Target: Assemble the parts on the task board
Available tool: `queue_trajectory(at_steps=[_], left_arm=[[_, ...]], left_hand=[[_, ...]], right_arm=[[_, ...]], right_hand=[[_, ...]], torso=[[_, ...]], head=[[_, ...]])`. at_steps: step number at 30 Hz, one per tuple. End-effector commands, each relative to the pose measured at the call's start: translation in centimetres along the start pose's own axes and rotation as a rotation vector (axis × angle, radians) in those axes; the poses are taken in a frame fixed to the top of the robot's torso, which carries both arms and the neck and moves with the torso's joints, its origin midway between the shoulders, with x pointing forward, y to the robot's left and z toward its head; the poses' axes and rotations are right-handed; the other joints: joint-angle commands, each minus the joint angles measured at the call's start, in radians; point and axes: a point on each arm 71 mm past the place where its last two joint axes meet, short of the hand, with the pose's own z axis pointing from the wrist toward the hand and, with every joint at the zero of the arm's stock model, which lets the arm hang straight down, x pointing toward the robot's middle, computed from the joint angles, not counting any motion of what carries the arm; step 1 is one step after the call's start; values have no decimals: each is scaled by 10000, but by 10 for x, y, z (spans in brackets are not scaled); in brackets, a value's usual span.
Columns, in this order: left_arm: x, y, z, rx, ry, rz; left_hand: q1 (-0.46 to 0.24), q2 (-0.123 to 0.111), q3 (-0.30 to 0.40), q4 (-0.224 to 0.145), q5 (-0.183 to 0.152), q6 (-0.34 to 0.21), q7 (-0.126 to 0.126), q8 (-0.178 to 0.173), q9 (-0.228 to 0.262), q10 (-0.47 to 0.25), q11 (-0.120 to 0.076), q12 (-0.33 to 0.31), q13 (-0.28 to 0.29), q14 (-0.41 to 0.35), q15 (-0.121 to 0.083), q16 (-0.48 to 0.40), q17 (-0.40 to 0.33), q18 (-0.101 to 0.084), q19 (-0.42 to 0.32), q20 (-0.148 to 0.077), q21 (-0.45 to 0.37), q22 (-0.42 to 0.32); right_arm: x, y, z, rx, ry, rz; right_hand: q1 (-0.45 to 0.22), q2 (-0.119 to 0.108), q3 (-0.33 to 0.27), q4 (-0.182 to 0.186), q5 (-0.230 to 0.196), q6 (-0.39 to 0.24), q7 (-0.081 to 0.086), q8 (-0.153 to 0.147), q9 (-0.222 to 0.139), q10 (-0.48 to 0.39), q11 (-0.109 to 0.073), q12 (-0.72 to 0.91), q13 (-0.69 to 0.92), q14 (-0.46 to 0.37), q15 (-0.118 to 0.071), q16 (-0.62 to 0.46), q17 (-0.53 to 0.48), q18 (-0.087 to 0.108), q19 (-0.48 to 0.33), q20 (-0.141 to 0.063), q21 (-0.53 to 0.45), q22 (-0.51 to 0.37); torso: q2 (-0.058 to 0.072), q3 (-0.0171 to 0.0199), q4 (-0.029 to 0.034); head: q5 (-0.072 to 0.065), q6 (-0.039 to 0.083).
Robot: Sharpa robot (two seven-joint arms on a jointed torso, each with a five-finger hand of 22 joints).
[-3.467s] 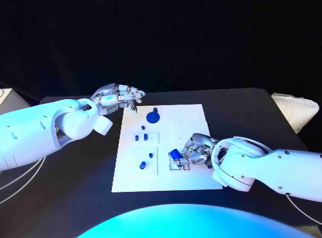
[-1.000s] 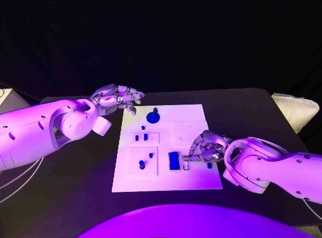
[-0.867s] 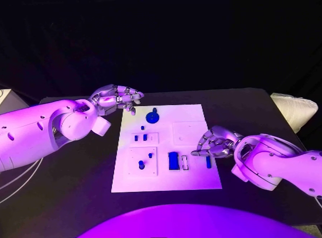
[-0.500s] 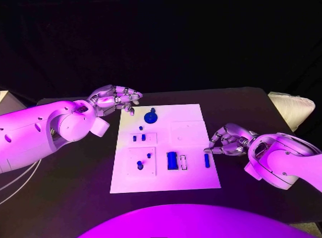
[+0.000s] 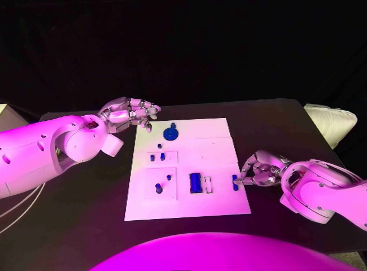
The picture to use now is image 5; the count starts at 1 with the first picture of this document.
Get white cushion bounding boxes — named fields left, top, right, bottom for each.
left=304, top=103, right=359, bottom=150

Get white box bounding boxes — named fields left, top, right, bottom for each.
left=0, top=103, right=31, bottom=136

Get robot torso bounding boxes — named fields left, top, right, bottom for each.
left=90, top=232, right=362, bottom=271

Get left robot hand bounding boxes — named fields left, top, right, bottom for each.
left=97, top=97, right=163, bottom=134

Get large blue cylinder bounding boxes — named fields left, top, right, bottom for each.
left=189, top=172, right=203, bottom=194

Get white task board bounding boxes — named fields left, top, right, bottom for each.
left=124, top=117, right=252, bottom=221

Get blue gear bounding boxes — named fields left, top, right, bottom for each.
left=163, top=122, right=182, bottom=141

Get white cable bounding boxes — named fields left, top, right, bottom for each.
left=0, top=182, right=47, bottom=241
left=0, top=189, right=38, bottom=225

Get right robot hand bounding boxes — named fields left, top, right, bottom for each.
left=234, top=150, right=294, bottom=187

